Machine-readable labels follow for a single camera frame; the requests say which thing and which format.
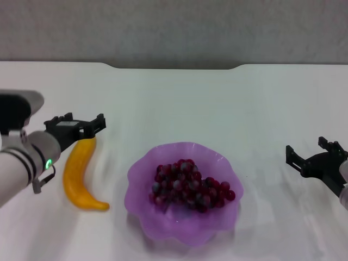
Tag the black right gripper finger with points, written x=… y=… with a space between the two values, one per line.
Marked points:
x=333 y=145
x=295 y=160

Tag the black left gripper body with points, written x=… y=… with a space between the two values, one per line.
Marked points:
x=66 y=134

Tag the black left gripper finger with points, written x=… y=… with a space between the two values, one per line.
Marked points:
x=93 y=125
x=61 y=118

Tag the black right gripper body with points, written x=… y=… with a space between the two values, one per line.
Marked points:
x=322 y=168

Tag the yellow banana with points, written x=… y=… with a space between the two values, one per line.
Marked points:
x=76 y=174

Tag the dark red grape bunch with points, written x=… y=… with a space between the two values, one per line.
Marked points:
x=185 y=185

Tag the purple ruffled plastic plate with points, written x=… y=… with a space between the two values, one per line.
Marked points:
x=190 y=231

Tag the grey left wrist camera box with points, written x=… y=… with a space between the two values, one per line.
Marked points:
x=16 y=108

